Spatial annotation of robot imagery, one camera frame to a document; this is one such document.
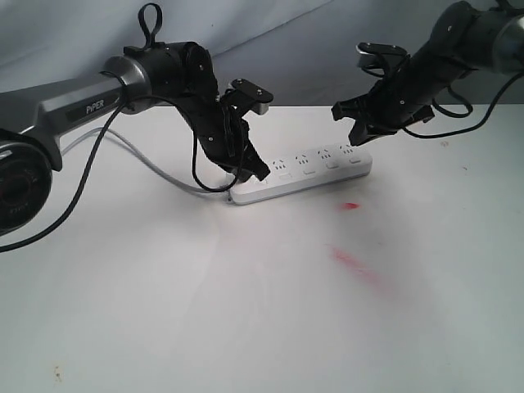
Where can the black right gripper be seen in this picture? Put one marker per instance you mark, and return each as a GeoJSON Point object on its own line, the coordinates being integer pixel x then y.
{"type": "Point", "coordinates": [396, 102]}

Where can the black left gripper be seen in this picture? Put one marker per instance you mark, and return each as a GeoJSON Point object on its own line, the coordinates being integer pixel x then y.
{"type": "Point", "coordinates": [223, 134]}

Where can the white power strip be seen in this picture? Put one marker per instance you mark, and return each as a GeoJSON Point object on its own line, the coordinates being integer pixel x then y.
{"type": "Point", "coordinates": [305, 170]}

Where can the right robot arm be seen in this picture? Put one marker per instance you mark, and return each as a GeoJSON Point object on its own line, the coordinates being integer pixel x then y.
{"type": "Point", "coordinates": [463, 40]}

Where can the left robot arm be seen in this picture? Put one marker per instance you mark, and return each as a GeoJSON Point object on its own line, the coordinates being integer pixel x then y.
{"type": "Point", "coordinates": [33, 120]}

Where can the white backdrop cloth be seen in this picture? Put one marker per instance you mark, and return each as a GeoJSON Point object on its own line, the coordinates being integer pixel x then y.
{"type": "Point", "coordinates": [303, 52]}

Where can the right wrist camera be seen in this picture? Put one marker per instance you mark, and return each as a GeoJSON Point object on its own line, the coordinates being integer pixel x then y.
{"type": "Point", "coordinates": [380, 56]}

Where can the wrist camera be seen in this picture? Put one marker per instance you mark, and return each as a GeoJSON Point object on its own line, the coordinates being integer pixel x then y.
{"type": "Point", "coordinates": [247, 96]}
{"type": "Point", "coordinates": [380, 56]}

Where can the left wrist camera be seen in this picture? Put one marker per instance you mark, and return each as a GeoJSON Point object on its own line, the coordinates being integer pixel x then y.
{"type": "Point", "coordinates": [247, 96]}

